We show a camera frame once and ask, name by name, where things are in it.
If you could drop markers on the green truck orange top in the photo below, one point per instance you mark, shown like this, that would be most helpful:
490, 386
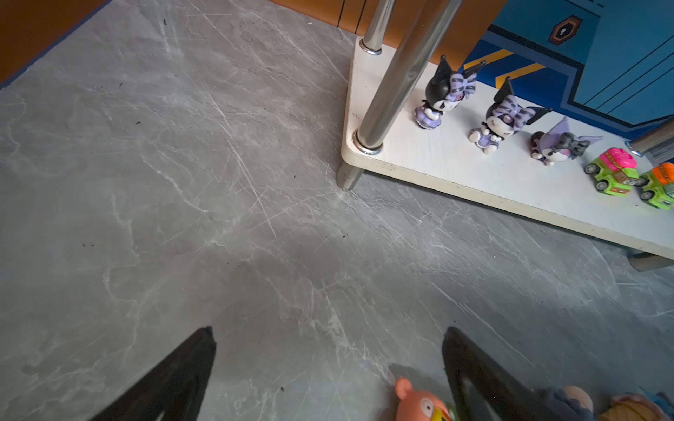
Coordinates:
656, 186

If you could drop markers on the white two-tier metal shelf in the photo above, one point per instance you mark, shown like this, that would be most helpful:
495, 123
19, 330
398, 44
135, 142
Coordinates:
380, 135

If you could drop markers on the green truck pink top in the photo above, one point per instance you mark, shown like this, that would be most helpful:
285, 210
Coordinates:
614, 172

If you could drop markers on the grey donkey toy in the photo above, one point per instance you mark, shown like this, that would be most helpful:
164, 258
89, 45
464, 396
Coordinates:
569, 403

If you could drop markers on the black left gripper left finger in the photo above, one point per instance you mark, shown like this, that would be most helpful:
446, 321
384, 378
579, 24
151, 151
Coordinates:
174, 389

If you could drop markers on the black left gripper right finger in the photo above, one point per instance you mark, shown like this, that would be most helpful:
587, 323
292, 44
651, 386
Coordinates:
482, 389

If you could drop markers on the purple eared figure toy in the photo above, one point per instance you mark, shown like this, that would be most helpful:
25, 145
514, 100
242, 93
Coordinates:
560, 144

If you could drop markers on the pink pig toy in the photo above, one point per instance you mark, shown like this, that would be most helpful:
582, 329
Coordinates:
419, 405

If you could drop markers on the black purple kuromi figure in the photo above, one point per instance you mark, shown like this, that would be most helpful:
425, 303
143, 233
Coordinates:
445, 91

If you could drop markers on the blue small toy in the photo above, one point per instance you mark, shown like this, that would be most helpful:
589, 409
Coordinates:
644, 406

